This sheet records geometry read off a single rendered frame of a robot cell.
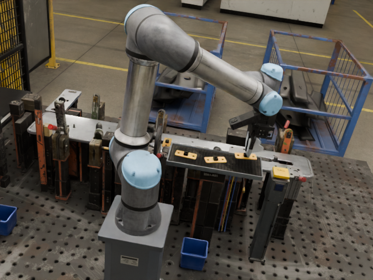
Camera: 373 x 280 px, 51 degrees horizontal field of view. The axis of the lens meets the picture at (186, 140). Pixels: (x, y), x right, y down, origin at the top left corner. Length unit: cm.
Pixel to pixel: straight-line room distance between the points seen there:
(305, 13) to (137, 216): 874
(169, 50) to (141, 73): 17
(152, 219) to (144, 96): 38
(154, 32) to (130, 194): 48
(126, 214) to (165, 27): 57
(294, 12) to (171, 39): 869
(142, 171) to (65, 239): 77
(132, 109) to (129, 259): 48
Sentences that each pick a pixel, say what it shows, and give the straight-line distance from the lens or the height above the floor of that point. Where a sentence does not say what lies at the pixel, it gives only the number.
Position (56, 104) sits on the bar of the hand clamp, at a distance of 177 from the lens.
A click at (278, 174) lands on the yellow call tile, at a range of 154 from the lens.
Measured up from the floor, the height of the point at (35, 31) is 55.
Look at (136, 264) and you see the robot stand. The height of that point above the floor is 99.
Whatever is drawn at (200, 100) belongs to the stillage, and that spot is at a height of 16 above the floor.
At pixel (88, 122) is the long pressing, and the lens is 205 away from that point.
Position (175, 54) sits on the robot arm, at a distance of 101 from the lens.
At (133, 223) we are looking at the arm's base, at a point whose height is 114.
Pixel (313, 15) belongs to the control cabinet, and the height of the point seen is 26.
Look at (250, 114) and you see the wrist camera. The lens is 144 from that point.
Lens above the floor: 199
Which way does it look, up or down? 30 degrees down
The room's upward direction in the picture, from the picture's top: 8 degrees clockwise
